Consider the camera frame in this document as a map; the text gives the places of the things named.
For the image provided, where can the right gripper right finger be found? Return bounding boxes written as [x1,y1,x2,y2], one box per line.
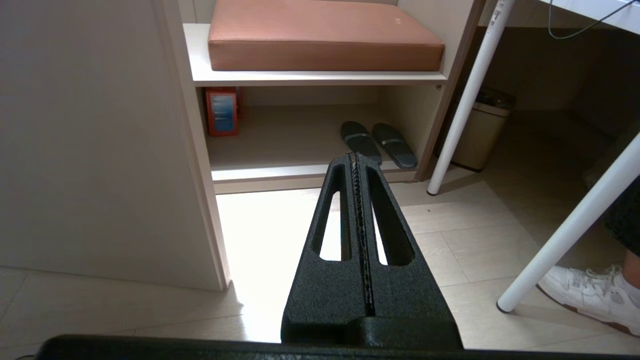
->
[356,154,463,350]

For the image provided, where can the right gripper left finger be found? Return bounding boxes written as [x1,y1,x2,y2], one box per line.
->
[281,152,363,346]

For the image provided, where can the beige door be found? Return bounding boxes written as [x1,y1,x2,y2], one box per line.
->
[0,0,232,292]

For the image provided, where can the black slipper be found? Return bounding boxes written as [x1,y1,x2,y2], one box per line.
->
[372,122,419,170]
[340,120,384,167]

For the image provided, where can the beige waste bin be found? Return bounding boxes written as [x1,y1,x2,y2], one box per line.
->
[440,87,516,173]

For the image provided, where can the white sneaker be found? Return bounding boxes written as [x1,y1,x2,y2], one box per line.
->
[537,264,640,337]

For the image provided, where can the red blue small box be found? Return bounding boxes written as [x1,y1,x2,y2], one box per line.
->
[205,87,241,137]

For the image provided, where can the white table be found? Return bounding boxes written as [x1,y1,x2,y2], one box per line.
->
[426,0,640,314]

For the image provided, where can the seated person dark clothes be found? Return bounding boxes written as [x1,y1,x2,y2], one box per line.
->
[602,175,640,291]

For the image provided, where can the brown bench cushion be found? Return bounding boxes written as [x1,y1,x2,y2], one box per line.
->
[207,0,446,72]

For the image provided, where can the thin black table cable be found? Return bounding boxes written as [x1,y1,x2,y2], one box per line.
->
[547,0,638,40]

